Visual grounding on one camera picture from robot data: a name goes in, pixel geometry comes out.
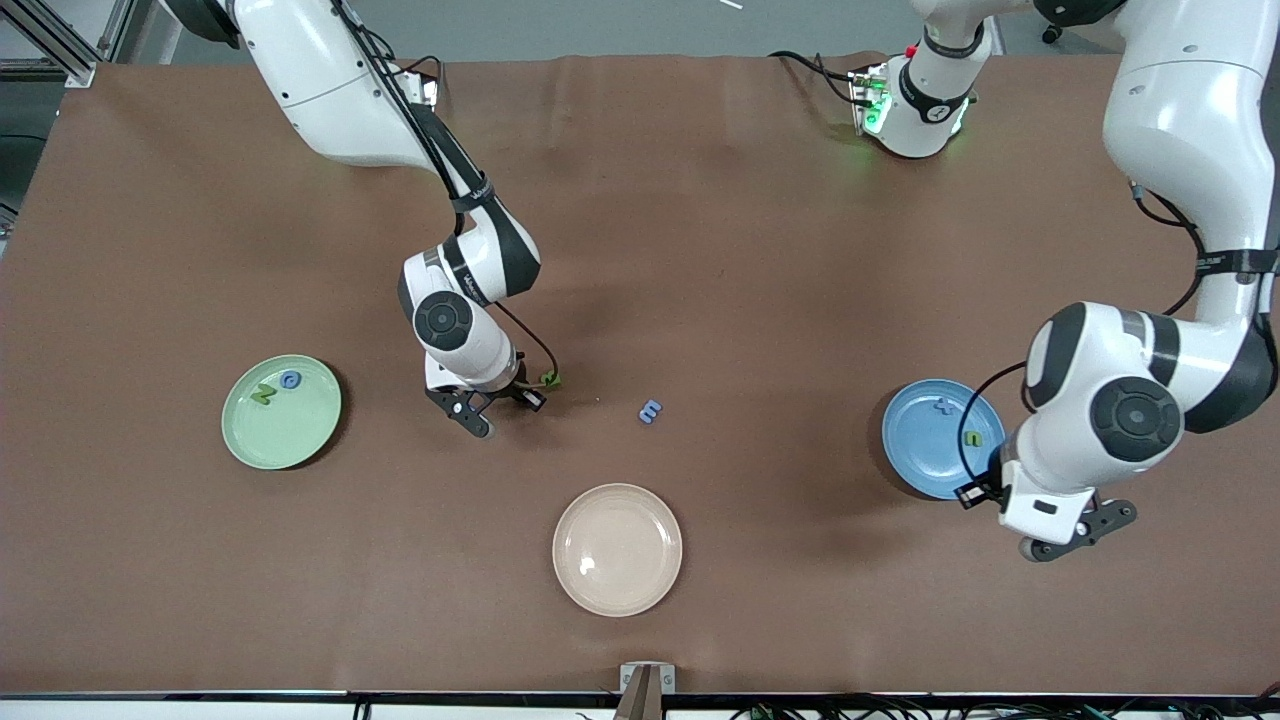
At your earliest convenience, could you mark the blue plate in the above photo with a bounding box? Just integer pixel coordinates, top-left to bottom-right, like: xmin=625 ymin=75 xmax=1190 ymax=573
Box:
xmin=881 ymin=378 xmax=1008 ymax=501

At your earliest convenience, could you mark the light green plate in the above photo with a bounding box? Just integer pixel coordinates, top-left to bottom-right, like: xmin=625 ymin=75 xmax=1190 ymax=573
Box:
xmin=221 ymin=354 xmax=344 ymax=471

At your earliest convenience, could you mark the beige plate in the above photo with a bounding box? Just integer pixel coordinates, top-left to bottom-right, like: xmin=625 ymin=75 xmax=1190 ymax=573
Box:
xmin=552 ymin=483 xmax=684 ymax=618

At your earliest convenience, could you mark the brown table cover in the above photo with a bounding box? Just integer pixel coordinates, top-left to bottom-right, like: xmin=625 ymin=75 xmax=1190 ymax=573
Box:
xmin=0 ymin=52 xmax=1280 ymax=696

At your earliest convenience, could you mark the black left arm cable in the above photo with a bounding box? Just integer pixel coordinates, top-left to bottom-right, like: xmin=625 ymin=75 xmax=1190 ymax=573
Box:
xmin=955 ymin=178 xmax=1211 ymax=491

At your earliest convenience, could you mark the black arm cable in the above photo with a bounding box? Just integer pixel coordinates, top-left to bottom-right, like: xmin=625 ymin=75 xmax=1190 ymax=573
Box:
xmin=330 ymin=0 xmax=561 ymax=391
xmin=955 ymin=178 xmax=1211 ymax=491

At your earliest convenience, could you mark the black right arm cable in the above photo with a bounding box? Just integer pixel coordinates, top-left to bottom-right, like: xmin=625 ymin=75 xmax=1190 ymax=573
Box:
xmin=330 ymin=0 xmax=561 ymax=391

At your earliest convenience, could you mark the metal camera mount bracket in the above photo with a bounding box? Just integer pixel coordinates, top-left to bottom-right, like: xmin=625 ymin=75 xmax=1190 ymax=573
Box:
xmin=618 ymin=662 xmax=677 ymax=720

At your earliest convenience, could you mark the black left base cable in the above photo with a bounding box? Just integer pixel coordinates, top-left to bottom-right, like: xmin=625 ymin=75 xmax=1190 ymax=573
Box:
xmin=768 ymin=50 xmax=871 ymax=106

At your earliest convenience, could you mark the aluminium frame post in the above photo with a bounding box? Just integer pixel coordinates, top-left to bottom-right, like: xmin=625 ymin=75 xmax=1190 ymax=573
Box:
xmin=0 ymin=0 xmax=136 ymax=89

